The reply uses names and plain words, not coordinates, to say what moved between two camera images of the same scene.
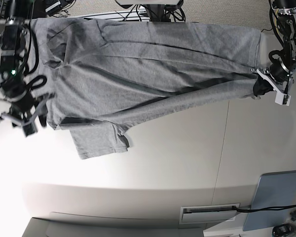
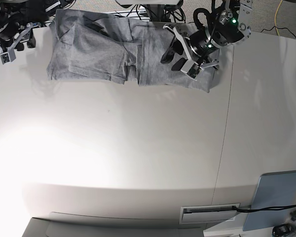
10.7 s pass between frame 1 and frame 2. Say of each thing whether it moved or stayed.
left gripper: moved
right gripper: moved
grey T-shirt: moved
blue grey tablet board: stayed
